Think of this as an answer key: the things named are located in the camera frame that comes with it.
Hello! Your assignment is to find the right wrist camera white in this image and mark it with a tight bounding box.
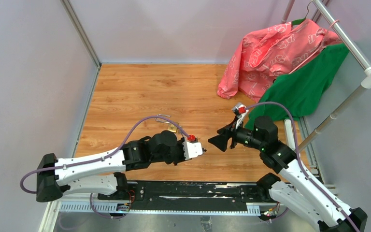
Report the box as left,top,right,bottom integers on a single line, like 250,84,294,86
232,102,249,129

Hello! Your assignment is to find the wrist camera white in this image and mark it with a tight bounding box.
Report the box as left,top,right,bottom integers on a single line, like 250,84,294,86
182,135,206,160
232,102,249,129

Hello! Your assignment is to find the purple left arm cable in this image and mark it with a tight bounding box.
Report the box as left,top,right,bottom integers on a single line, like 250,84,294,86
19,115,193,220

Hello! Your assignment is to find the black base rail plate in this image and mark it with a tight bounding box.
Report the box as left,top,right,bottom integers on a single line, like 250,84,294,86
52,180,340,216

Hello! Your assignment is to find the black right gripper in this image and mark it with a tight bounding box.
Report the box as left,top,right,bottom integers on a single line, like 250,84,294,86
208,116,265,151

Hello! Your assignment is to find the metal clothes rack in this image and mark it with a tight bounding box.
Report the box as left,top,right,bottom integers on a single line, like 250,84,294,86
281,0,371,198

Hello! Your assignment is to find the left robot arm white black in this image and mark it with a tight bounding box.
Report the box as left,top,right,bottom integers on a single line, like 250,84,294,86
36,130,190,203

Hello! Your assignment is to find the aluminium corner frame post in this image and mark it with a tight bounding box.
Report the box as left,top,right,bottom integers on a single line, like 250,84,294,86
60,0,102,70

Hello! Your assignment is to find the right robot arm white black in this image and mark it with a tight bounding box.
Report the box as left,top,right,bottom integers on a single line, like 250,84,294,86
208,116,368,232

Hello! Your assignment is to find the green garment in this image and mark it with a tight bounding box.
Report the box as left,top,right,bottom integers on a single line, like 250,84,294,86
258,43,349,120

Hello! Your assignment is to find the brass padlock steel shackle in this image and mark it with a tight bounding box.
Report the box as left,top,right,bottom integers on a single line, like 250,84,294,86
155,114,179,133

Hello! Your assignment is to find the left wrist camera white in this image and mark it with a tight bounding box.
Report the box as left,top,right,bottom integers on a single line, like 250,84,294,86
182,135,206,160

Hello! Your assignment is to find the pink patterned garment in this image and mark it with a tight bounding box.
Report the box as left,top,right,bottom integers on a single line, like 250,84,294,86
217,19,342,101

